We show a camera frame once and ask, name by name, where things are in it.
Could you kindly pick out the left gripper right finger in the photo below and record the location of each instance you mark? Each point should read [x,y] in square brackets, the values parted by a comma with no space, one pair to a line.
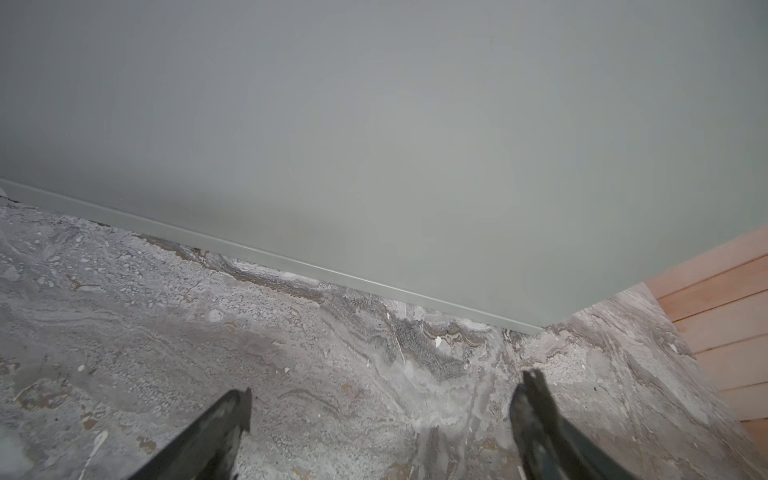
[551,447]

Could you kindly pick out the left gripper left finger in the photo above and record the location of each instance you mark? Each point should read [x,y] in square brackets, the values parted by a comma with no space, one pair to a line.
[208,447]

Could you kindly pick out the grey metal cabinet box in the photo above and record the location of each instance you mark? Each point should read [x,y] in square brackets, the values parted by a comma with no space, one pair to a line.
[511,162]

